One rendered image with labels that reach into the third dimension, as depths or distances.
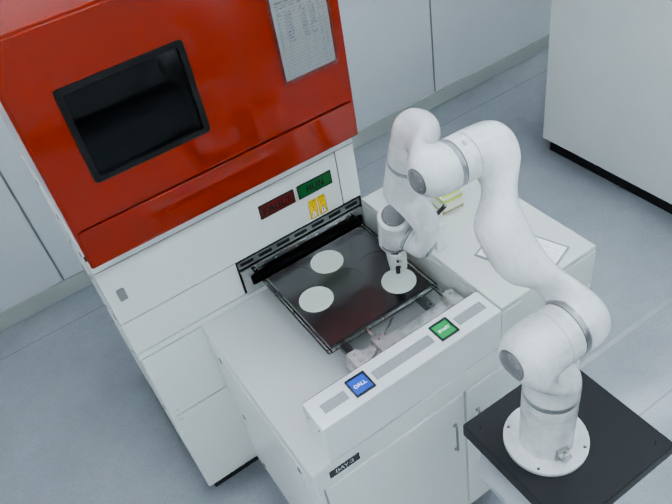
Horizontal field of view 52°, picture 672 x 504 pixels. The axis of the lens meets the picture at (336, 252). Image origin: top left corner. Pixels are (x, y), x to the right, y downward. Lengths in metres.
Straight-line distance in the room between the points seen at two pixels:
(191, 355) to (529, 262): 1.18
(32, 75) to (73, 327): 2.17
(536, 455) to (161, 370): 1.11
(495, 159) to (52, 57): 0.90
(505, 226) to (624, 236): 2.19
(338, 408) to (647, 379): 1.58
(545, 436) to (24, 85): 1.30
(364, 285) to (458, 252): 0.28
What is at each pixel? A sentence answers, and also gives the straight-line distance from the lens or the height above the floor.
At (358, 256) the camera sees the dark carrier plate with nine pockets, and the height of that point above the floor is 0.90.
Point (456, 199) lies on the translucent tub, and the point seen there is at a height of 1.01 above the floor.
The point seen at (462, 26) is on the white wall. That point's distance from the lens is 4.34.
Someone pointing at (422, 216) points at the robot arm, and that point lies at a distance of 1.63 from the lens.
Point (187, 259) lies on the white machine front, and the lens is 1.94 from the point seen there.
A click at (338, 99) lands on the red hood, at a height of 1.36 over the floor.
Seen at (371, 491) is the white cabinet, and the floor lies 0.58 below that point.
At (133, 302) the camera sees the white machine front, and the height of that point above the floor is 1.03.
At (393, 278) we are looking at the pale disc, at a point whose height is 0.90.
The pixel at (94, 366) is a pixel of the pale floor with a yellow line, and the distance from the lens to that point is 3.33.
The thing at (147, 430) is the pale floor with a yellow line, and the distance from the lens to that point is 3.00.
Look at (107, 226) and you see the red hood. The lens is 1.73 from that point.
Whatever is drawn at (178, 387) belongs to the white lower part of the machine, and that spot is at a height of 0.63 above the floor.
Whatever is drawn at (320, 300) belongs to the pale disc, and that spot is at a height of 0.90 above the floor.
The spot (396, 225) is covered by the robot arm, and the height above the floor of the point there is 1.20.
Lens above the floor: 2.30
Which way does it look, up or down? 42 degrees down
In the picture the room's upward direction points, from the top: 12 degrees counter-clockwise
